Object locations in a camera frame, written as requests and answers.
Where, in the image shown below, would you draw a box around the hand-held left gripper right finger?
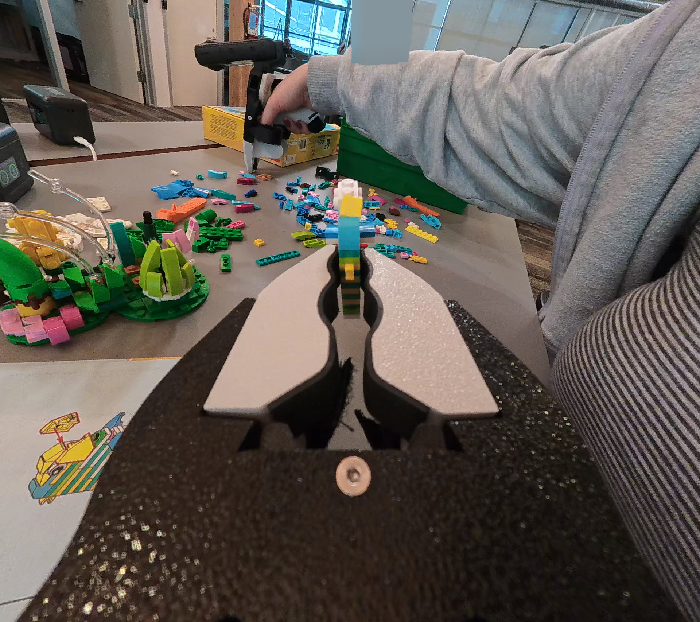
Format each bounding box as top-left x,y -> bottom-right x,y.
363,247 -> 499,421

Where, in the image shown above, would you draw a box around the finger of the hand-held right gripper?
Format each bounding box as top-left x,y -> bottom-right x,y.
243,140 -> 289,173

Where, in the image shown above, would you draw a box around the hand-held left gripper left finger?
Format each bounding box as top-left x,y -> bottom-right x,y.
203,245 -> 337,420

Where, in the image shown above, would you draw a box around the striped brick fish model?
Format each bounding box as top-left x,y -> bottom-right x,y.
325,178 -> 378,318

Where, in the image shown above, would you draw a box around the brick instruction booklet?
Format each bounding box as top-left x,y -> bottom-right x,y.
0,358 -> 182,622

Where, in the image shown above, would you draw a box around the person's right forearm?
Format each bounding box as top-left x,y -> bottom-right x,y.
308,26 -> 582,225

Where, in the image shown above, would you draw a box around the grey desk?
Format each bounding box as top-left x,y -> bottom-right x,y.
0,121 -> 552,390

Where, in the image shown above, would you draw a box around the person's right hand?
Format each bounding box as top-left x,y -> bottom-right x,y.
260,61 -> 316,135

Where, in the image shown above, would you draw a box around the yellow brick set box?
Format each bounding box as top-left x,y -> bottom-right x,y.
202,105 -> 341,167

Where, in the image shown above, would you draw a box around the white door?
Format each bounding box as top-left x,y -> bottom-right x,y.
155,0 -> 226,106

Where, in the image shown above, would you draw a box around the pile of colourful bricks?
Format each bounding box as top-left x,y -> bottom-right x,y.
230,171 -> 444,264

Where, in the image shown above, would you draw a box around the pile of green bricks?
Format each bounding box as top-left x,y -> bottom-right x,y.
186,209 -> 244,273

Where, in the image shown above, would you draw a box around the cluster of blue bricks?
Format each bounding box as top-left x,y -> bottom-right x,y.
151,180 -> 211,200

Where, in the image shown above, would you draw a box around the orange brick separator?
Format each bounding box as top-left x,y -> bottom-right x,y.
157,197 -> 207,222

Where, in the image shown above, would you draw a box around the stacked green plastic bins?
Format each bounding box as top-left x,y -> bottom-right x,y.
336,119 -> 469,215

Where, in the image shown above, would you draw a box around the brick flower model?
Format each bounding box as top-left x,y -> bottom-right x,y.
0,209 -> 211,346

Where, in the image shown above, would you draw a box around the person's grey sweatshirt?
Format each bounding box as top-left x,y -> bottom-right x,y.
538,0 -> 700,357

